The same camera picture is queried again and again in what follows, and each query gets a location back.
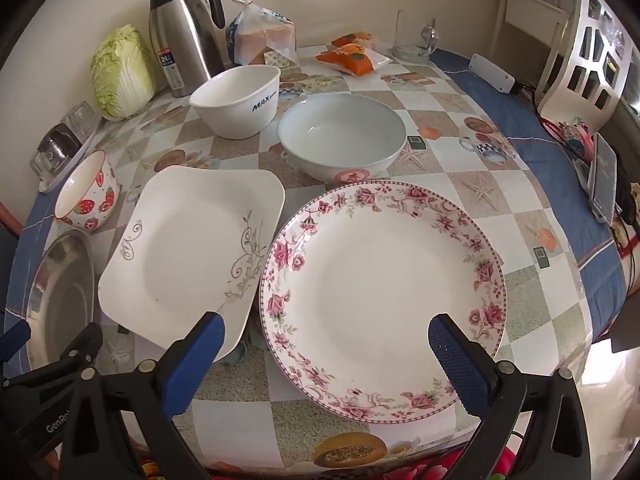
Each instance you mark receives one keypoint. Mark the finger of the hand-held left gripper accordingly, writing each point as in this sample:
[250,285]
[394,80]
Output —
[12,337]
[82,345]

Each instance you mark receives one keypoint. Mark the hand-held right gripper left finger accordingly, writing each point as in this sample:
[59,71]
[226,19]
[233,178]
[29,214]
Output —
[195,360]

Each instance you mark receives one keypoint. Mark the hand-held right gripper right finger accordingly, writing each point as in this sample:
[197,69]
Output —
[457,367]

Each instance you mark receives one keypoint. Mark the stainless steel basin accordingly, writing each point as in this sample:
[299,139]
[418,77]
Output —
[60,290]

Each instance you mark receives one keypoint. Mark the square white plate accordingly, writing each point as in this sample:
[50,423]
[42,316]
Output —
[190,250]

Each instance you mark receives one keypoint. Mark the round pink floral plate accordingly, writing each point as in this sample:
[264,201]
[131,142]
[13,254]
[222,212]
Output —
[370,285]

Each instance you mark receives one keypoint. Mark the pale blue bowl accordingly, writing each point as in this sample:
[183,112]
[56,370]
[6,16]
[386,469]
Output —
[340,130]

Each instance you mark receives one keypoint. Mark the strawberry print bowl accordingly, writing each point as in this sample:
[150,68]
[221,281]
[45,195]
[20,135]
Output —
[97,200]

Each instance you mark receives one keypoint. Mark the checkered printed tablecloth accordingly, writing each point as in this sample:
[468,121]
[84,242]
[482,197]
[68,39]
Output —
[440,200]

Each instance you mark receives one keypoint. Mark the white oval tray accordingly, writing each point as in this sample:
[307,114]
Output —
[75,157]

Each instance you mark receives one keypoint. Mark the clear glass tumbler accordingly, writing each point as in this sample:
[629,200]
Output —
[80,117]

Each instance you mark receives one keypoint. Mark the smartphone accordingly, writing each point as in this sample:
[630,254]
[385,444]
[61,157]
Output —
[602,180]

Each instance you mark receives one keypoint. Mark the white square bowl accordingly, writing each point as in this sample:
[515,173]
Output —
[235,110]

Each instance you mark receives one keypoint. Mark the colourful stationery bundle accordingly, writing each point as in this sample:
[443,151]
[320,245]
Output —
[575,135]

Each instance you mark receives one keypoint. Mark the napa cabbage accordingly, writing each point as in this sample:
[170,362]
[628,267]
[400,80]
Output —
[122,72]

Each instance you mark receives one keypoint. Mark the white cutout chair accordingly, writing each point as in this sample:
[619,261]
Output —
[560,95]

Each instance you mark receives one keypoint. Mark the white power strip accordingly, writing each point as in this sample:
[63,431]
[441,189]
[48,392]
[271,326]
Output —
[492,74]

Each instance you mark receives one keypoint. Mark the clear glass mug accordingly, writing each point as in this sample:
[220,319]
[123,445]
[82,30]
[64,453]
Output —
[407,52]

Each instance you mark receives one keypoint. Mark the orange snack packet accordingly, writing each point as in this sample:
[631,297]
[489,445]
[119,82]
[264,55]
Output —
[352,60]
[352,39]

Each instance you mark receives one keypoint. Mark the stainless steel thermos jug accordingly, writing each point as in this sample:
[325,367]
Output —
[185,35]

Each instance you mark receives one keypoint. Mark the bagged sliced bread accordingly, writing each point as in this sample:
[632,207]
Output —
[260,35]

